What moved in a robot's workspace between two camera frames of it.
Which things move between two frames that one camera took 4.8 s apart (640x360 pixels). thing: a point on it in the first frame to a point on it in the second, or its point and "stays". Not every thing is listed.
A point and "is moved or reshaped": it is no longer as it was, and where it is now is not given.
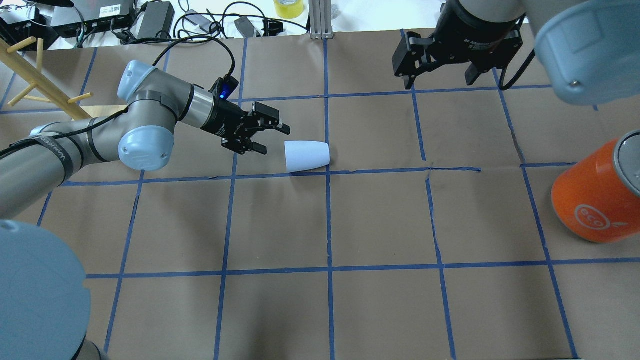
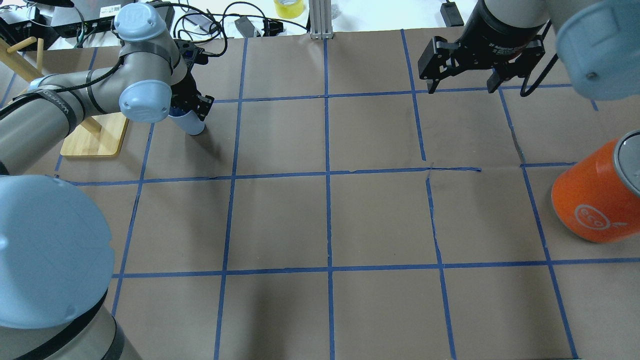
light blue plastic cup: (304, 155) is moved or reshaped
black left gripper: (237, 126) to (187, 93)
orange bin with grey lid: (597, 199) stays
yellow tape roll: (289, 9) stays
